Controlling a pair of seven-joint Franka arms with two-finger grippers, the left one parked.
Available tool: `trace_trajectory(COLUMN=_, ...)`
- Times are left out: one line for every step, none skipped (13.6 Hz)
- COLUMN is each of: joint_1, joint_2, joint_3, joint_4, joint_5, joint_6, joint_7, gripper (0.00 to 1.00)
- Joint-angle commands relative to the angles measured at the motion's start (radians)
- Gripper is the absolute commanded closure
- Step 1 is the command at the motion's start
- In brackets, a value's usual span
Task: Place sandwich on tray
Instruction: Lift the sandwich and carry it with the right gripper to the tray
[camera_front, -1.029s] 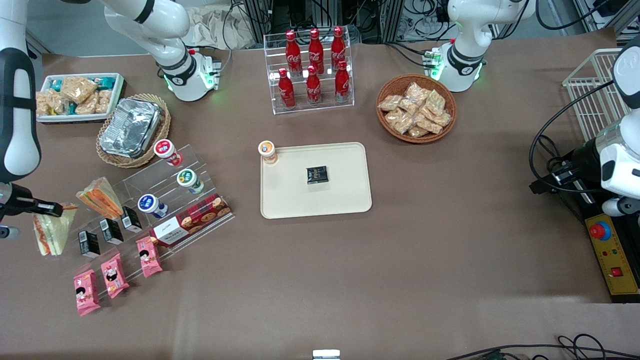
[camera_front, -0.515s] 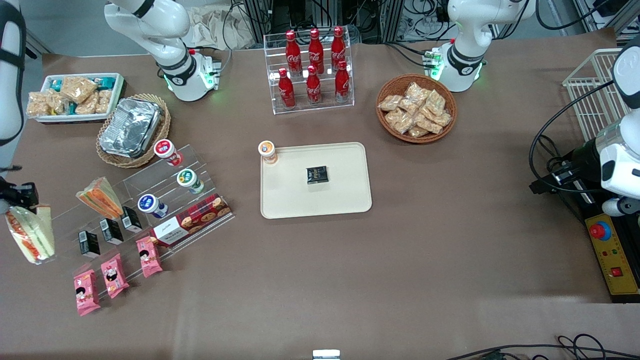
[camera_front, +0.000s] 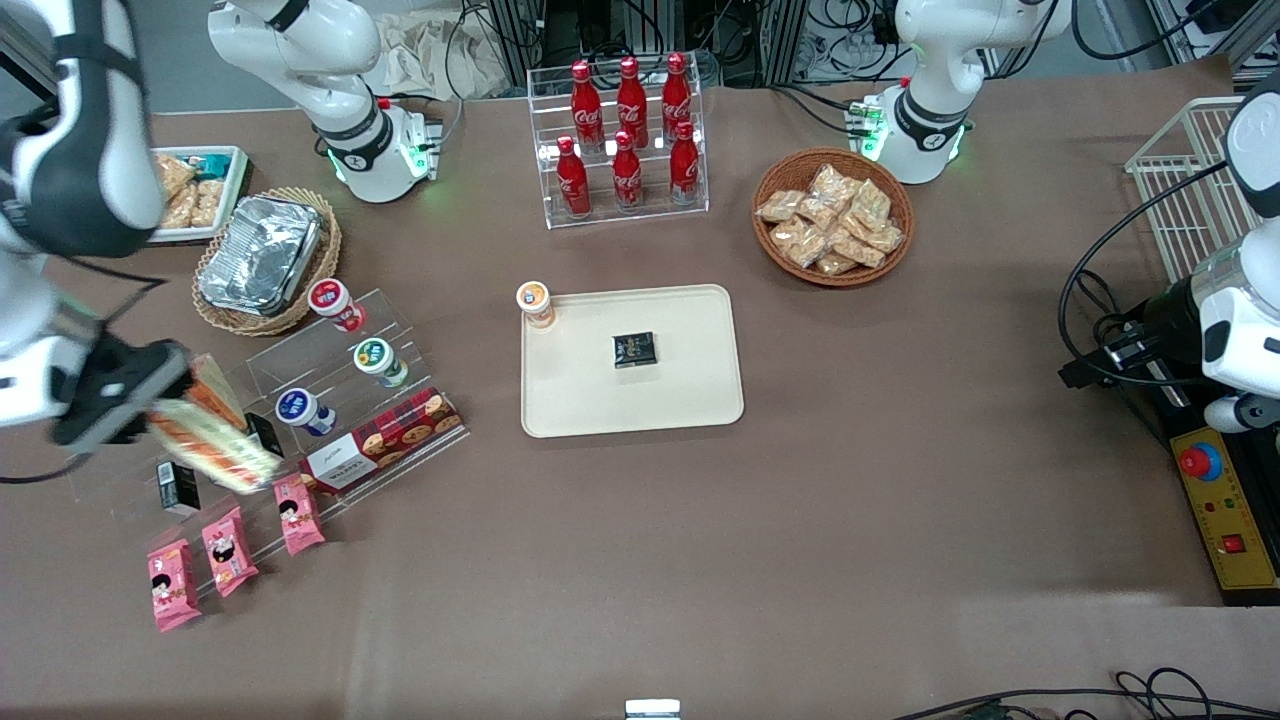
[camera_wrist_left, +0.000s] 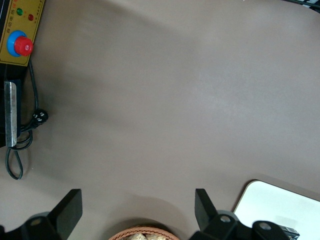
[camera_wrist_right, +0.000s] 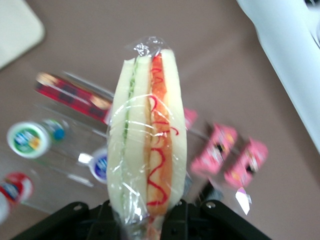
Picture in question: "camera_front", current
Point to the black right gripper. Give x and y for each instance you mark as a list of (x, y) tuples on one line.
[(118, 388)]

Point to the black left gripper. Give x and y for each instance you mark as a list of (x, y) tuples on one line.
[(1168, 318)]

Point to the triangular sandwich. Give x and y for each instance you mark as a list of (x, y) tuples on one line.
[(220, 450), (218, 390)]

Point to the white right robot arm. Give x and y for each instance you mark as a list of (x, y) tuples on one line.
[(90, 120)]

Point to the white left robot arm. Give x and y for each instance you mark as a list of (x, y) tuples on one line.
[(930, 60)]

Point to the white rectangular snack tray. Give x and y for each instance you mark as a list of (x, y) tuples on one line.
[(238, 175)]

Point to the beige plastic serving tray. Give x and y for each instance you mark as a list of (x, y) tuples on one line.
[(690, 400)]

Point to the small black box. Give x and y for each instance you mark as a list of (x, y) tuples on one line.
[(266, 435), (178, 488)]

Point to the clear acrylic stepped stand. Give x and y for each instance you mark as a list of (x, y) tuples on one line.
[(300, 360), (130, 530)]

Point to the blue lid yogurt cup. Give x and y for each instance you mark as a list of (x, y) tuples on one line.
[(297, 406)]

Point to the pink snack packet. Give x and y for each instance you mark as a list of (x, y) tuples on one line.
[(298, 514), (173, 585), (229, 552)]

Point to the stacked foil containers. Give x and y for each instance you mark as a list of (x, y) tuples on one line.
[(260, 255)]

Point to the wrapped oat bar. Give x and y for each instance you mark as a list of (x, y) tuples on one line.
[(210, 200), (175, 175), (180, 212)]

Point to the yellow emergency stop box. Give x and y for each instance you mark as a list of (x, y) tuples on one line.
[(1225, 510)]

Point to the red lid yogurt cup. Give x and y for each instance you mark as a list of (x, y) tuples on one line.
[(330, 298)]

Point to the light wicker basket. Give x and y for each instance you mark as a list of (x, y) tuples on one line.
[(325, 260)]

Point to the green lid yogurt cup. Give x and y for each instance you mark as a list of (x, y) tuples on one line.
[(375, 356)]

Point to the wrapped cracker packet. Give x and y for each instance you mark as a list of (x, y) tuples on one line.
[(833, 185), (780, 205), (858, 250), (836, 264), (885, 238), (798, 242), (872, 203)]

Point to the teal snack packet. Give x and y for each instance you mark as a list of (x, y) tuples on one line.
[(210, 163)]

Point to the red plaid cookie box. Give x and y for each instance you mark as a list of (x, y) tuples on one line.
[(390, 440)]

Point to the brown wicker bowl basket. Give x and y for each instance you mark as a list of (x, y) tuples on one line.
[(775, 170)]

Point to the orange lid yogurt cup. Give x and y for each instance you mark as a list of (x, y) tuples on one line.
[(535, 300)]

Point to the black chocolate packet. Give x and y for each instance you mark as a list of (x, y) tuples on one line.
[(634, 350)]

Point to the red cola bottle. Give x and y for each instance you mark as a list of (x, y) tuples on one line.
[(627, 175), (631, 100), (684, 165), (573, 180), (676, 95), (586, 105)]

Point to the crumpled beige paper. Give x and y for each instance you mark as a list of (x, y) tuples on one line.
[(440, 55)]

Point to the clear acrylic bottle rack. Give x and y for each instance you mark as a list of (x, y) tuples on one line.
[(540, 100)]

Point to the small white device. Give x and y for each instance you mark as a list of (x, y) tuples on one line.
[(652, 709)]

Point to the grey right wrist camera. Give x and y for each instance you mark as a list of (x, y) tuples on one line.
[(35, 385)]

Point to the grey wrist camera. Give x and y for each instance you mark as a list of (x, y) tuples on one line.
[(1240, 412), (35, 385)]

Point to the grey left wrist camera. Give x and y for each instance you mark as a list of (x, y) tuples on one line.
[(1240, 412)]

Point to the aluminium frame rack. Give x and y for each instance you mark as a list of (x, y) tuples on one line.
[(640, 25)]

